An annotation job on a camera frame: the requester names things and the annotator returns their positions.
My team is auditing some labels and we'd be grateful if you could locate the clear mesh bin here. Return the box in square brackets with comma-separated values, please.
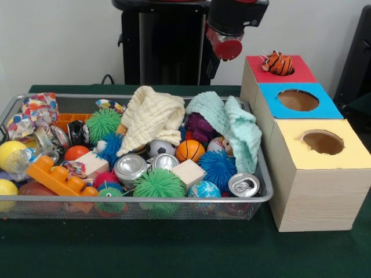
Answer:
[0, 93, 274, 221]

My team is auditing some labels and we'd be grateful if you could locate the small orange basketball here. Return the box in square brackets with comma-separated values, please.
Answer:
[176, 139, 206, 163]

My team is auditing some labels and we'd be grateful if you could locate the orange tiger plush toy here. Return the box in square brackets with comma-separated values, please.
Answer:
[260, 50, 294, 76]

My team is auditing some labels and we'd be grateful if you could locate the blue spiky ball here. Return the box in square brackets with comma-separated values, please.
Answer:
[198, 151, 238, 192]

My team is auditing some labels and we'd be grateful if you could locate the black chair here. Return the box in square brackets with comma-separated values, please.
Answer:
[333, 5, 371, 114]

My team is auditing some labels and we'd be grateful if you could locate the small green spiky ball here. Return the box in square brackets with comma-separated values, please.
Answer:
[86, 108, 122, 144]

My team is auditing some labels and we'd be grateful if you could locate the wooden box with three holes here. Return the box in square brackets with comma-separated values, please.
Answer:
[240, 54, 371, 232]

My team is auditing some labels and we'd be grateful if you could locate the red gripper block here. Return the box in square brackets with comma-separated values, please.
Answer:
[201, 24, 243, 80]

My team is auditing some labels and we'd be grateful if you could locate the mint green muslin cloth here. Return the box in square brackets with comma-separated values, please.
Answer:
[184, 91, 263, 174]

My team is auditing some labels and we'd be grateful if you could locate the silver can with pull tab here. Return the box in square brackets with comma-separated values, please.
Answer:
[228, 172, 260, 197]

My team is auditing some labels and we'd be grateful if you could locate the orange plastic toy piece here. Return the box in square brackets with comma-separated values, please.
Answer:
[26, 155, 98, 196]

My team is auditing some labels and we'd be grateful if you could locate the large green spiky ball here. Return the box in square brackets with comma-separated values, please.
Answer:
[133, 168, 187, 200]

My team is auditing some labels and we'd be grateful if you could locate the dark green table cloth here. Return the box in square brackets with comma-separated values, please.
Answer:
[0, 84, 371, 278]

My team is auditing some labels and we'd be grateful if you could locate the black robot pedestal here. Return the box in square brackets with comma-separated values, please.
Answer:
[112, 0, 221, 86]

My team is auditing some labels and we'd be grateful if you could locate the cream yellow muslin cloth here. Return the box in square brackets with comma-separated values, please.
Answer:
[116, 86, 186, 157]

